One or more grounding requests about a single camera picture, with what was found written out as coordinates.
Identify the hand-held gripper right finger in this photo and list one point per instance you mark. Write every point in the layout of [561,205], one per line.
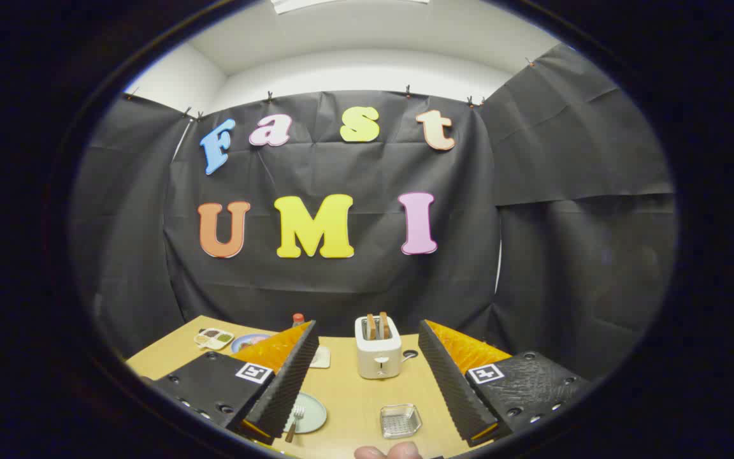
[453,389]

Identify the cream white toaster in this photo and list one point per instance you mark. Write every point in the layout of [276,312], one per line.
[378,357]

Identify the white divided condiment tray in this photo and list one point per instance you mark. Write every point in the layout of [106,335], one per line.
[213,338]

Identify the pale green round plate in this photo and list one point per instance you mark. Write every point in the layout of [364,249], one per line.
[315,414]

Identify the row of cloth clips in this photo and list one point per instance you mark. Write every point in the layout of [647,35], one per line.
[408,91]

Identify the white square coaster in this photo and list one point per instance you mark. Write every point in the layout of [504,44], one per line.
[321,358]

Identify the ceiling light panel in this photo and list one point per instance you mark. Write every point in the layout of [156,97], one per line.
[341,4]

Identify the blue oval plate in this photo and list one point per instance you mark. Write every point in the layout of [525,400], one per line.
[246,342]

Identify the toast bread slice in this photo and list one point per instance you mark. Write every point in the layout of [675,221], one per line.
[383,324]
[371,326]

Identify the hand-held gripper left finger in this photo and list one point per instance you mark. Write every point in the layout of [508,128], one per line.
[287,389]

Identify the clear water bottle red cap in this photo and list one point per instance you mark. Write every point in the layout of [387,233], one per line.
[298,319]

